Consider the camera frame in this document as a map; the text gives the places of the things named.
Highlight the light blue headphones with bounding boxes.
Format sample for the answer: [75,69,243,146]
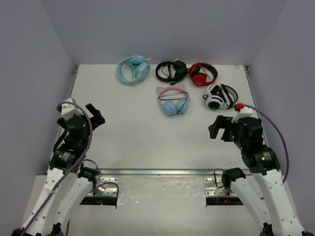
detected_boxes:
[116,55,151,86]

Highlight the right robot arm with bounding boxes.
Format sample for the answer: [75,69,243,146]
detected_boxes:
[208,115,312,236]

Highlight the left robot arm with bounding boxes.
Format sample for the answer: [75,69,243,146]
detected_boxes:
[12,99,105,236]

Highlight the white black striped headphones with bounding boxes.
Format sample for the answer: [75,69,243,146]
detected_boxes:
[202,84,239,111]

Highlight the red headphones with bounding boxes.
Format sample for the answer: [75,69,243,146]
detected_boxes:
[188,62,218,87]

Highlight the pink cat ear headphones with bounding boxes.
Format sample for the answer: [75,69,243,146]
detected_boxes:
[156,84,190,116]

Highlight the black headset with microphone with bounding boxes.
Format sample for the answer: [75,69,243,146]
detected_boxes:
[156,59,188,86]

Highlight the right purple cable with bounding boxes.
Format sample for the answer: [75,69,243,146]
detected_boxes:
[242,103,289,185]

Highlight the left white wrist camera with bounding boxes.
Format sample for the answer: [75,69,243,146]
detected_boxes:
[59,103,83,120]

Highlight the aluminium table rail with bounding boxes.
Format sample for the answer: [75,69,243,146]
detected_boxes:
[99,168,223,177]

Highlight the right metal mounting bracket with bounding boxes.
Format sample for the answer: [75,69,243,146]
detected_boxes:
[204,176,229,197]

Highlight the metal mounting bracket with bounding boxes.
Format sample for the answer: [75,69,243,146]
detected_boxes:
[94,176,119,197]
[204,176,229,197]

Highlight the left metal mounting bracket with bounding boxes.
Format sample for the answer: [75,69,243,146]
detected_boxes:
[94,176,119,197]

